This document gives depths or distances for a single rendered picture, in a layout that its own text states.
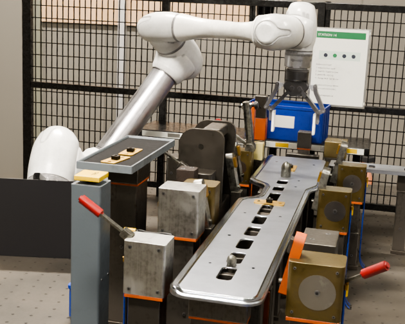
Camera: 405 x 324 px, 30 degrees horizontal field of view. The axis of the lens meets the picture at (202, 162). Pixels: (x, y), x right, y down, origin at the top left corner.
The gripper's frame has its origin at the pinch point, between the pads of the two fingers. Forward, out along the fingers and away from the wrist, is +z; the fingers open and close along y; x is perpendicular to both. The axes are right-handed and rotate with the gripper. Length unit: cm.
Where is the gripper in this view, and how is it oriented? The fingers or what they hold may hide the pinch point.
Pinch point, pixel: (292, 129)
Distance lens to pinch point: 256.6
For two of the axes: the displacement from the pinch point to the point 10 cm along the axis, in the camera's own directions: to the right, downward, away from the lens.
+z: -0.5, 9.8, 2.2
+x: 2.4, -2.0, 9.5
